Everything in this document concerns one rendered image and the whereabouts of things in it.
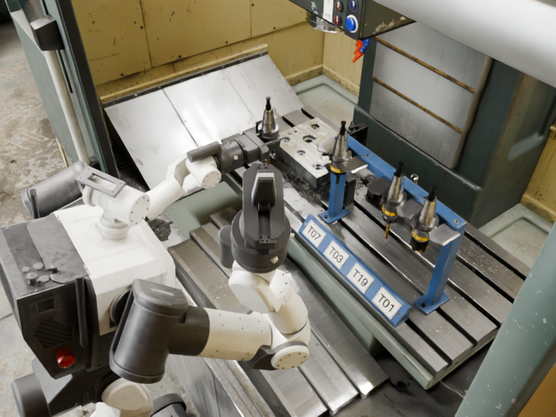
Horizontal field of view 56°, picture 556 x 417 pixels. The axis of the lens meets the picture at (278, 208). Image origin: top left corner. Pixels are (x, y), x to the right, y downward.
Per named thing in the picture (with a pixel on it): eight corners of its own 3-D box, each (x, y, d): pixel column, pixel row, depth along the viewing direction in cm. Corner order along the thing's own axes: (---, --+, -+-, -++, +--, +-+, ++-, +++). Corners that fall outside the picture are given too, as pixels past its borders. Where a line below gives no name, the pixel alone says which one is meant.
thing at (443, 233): (439, 249, 125) (440, 246, 124) (423, 236, 128) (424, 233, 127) (459, 237, 128) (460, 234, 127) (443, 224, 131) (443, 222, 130)
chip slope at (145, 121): (179, 232, 210) (170, 183, 192) (114, 150, 250) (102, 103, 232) (347, 154, 247) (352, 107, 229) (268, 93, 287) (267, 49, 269)
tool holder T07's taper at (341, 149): (351, 154, 149) (353, 134, 144) (338, 158, 147) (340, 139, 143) (342, 146, 152) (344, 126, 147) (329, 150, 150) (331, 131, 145)
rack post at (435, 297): (426, 316, 148) (450, 245, 127) (412, 303, 151) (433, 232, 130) (450, 299, 152) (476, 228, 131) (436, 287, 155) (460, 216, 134)
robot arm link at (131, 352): (194, 379, 94) (122, 374, 86) (174, 355, 101) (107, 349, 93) (215, 318, 93) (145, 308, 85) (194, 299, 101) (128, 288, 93)
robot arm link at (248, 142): (269, 141, 152) (234, 155, 147) (269, 166, 159) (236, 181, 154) (246, 121, 160) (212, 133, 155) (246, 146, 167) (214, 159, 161)
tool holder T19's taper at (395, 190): (406, 195, 136) (411, 175, 131) (394, 202, 134) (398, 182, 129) (395, 186, 139) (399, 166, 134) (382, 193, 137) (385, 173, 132)
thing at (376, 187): (376, 198, 138) (376, 195, 137) (362, 187, 141) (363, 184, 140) (395, 188, 141) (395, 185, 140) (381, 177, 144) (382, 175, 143)
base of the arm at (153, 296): (179, 387, 93) (120, 386, 86) (150, 353, 103) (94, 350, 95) (207, 309, 92) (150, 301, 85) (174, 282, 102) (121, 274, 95)
